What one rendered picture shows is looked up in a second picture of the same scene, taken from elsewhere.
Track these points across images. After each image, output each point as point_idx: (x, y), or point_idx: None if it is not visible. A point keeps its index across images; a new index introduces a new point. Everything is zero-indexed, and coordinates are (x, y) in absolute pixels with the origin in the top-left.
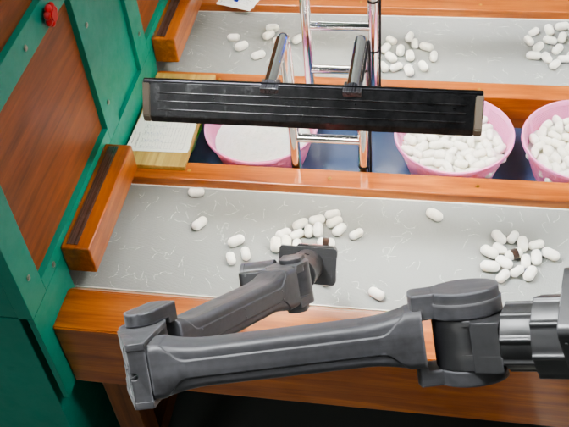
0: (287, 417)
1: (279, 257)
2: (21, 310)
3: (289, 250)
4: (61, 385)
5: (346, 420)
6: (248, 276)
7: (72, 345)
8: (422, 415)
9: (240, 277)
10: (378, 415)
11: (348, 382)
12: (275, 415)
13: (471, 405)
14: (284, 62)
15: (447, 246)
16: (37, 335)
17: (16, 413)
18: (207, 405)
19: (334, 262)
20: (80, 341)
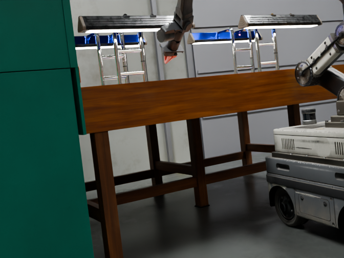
0: (145, 239)
1: (161, 45)
2: (73, 60)
3: (163, 43)
4: (83, 123)
5: (172, 231)
6: (165, 26)
7: (85, 101)
8: (200, 220)
9: (162, 27)
10: (183, 226)
11: (199, 98)
12: (139, 240)
13: (240, 101)
14: (114, 34)
15: None
16: (78, 80)
17: (52, 165)
18: (102, 250)
19: (179, 44)
20: (90, 95)
